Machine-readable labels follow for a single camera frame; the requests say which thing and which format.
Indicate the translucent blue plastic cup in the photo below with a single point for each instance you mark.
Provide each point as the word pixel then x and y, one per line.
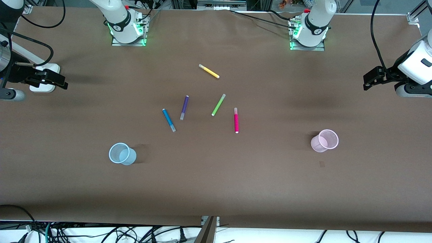
pixel 123 154

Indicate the translucent pink plastic cup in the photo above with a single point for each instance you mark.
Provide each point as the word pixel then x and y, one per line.
pixel 324 141

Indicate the aluminium frame profile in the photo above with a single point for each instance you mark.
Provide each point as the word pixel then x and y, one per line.
pixel 416 13

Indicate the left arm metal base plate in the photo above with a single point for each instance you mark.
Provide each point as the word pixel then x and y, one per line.
pixel 307 47

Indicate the dark table support beam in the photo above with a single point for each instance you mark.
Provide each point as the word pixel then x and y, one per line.
pixel 206 231

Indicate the yellow marker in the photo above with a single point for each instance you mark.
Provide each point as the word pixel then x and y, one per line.
pixel 209 71

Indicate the white stand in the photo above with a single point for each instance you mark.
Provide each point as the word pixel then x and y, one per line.
pixel 45 88

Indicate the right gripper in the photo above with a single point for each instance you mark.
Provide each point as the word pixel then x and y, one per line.
pixel 17 73

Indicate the grey background device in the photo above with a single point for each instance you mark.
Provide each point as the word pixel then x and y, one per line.
pixel 221 4

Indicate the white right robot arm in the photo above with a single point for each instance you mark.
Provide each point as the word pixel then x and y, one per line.
pixel 118 18

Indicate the green marker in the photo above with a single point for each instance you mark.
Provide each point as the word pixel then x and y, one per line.
pixel 218 105

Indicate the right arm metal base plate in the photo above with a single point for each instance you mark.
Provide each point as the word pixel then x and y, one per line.
pixel 130 41

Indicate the purple marker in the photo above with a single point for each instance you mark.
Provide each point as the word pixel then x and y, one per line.
pixel 184 107

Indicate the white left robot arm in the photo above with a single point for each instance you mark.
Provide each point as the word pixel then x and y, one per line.
pixel 315 23

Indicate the pink marker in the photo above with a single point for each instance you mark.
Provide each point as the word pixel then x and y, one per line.
pixel 236 120

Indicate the blue marker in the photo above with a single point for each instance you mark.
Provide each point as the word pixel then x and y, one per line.
pixel 168 119

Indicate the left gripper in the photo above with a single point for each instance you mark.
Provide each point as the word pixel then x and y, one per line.
pixel 391 74

